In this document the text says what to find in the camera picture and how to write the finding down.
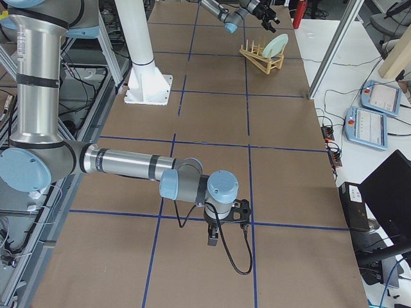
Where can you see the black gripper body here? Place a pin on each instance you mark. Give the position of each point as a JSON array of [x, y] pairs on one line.
[[261, 10]]

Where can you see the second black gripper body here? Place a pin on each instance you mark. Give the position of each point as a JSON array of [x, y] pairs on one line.
[[212, 222]]

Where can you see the light green round plate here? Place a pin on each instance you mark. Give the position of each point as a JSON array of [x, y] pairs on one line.
[[275, 46]]

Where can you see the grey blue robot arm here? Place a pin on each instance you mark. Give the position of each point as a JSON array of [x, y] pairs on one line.
[[232, 20]]

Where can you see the wooden plate rack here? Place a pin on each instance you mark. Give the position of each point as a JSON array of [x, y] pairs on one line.
[[253, 52]]

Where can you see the red cylinder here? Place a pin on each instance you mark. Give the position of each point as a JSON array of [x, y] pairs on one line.
[[299, 13]]

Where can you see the orange black connector strip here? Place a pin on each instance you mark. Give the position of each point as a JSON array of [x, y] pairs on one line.
[[333, 149]]

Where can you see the wooden beam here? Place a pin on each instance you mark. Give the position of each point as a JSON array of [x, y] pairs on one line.
[[398, 58]]

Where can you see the black laptop on stand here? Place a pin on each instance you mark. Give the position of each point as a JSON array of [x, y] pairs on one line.
[[377, 212]]

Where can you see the far blue teach pendant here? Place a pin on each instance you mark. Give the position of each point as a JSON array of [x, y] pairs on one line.
[[381, 97]]

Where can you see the blue teach pendant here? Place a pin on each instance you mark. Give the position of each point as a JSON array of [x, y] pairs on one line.
[[381, 97], [366, 127]]

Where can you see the near blue teach pendant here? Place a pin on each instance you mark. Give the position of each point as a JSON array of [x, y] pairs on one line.
[[366, 127]]

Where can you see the aluminium frame post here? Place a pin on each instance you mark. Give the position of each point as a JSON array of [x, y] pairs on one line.
[[348, 17]]

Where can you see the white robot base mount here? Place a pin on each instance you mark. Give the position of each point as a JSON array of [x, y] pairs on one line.
[[146, 85]]

